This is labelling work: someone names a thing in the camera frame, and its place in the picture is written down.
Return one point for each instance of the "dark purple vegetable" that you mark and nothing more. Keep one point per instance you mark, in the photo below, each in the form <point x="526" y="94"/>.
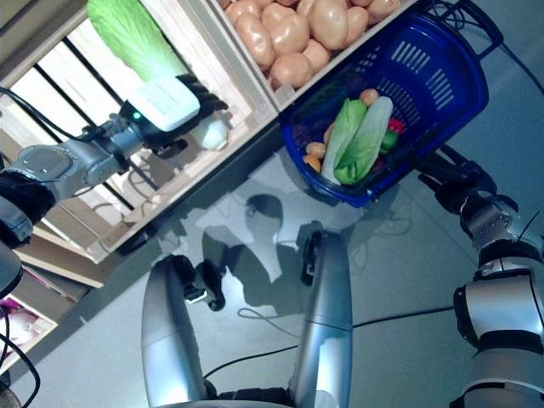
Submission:
<point x="310" y="127"/>

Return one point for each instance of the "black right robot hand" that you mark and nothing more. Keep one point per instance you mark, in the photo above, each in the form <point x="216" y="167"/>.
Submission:
<point x="463" y="183"/>

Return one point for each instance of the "black left robot foot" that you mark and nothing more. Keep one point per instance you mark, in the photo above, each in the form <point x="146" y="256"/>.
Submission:
<point x="204" y="285"/>

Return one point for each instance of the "wooden vegetable display shelf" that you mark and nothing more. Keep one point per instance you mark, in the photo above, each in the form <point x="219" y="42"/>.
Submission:
<point x="59" y="263"/>

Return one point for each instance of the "wooden onion crate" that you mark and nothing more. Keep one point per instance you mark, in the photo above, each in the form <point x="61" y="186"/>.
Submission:
<point x="34" y="346"/>

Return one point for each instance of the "black right robot foot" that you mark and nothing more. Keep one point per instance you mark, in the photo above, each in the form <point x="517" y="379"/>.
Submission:
<point x="310" y="255"/>

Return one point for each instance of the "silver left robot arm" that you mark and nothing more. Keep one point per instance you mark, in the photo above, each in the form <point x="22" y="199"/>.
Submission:
<point x="47" y="163"/>

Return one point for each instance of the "grey robot torso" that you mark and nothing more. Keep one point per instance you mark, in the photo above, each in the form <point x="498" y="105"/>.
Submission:
<point x="251" y="399"/>

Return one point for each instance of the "red bell pepper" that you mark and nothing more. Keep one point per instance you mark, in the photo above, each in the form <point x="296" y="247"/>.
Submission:
<point x="396" y="125"/>

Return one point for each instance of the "black robot foot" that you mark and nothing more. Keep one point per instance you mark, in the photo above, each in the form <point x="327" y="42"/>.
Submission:
<point x="204" y="285"/>
<point x="310" y="255"/>

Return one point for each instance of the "blue plastic shopping basket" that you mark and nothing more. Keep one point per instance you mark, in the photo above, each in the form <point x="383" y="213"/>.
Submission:
<point x="463" y="106"/>

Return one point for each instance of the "wooden slatted cabbage crate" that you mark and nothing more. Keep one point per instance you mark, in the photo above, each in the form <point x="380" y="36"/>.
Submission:
<point x="191" y="178"/>

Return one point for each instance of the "green bell pepper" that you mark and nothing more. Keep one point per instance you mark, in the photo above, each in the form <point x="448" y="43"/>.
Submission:
<point x="389" y="142"/>

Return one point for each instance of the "wooden potato crate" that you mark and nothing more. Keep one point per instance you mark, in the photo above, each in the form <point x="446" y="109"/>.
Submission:
<point x="285" y="95"/>

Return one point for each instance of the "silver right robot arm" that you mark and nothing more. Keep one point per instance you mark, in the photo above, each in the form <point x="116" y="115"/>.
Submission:
<point x="497" y="306"/>

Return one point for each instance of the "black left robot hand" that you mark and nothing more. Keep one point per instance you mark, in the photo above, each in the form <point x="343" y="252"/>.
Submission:
<point x="166" y="104"/>

